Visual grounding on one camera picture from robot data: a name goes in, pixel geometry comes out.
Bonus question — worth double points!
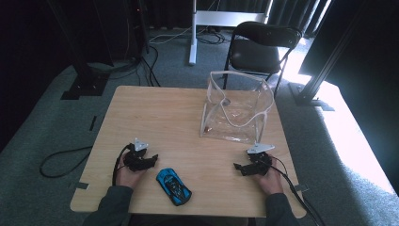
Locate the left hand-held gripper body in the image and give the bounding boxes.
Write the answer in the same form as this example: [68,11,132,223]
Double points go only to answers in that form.
[122,137,150,172]

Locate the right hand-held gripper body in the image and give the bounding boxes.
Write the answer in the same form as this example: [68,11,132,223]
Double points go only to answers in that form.
[247,143,276,177]

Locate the blue toy car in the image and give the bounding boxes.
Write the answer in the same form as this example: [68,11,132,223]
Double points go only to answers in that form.
[155,168,193,207]

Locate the clear plastic bag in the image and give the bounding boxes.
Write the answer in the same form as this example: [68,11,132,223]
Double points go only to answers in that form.
[199,70,277,145]

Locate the person's left hand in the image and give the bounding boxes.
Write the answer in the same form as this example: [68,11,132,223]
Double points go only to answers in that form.
[115,165,149,191]

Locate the person's right hand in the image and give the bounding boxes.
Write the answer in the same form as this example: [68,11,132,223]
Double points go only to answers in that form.
[255,157,285,197]

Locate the black aluminium profile stand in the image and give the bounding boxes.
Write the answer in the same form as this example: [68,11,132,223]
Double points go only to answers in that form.
[288,0,371,113]

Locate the black folding chair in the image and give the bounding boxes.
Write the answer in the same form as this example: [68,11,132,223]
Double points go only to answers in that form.
[222,21,303,99]

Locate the dark equipment rack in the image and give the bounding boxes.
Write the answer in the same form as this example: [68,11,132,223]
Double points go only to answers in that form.
[124,0,151,61]

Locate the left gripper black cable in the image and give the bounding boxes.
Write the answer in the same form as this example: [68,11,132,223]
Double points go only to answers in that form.
[111,143,132,186]

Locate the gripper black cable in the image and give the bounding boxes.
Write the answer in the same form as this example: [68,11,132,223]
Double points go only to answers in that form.
[268,155,322,226]
[111,143,132,186]

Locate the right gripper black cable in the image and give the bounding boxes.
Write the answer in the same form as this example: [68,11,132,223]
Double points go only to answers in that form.
[268,155,322,226]

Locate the black cable on floor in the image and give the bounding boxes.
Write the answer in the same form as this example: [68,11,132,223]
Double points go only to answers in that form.
[39,145,94,179]

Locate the black floor cable bundle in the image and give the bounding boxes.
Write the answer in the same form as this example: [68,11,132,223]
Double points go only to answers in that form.
[88,45,162,88]

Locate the black stand with base plate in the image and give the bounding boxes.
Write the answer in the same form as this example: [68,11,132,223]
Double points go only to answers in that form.
[46,0,111,101]

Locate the white floor cable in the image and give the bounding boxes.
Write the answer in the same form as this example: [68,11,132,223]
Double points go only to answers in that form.
[148,25,193,45]

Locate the white desk frame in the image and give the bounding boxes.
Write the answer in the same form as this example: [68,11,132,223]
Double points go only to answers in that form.
[188,0,274,66]

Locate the thin black floor cables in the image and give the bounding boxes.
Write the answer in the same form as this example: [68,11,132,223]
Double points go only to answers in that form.
[196,27,232,45]

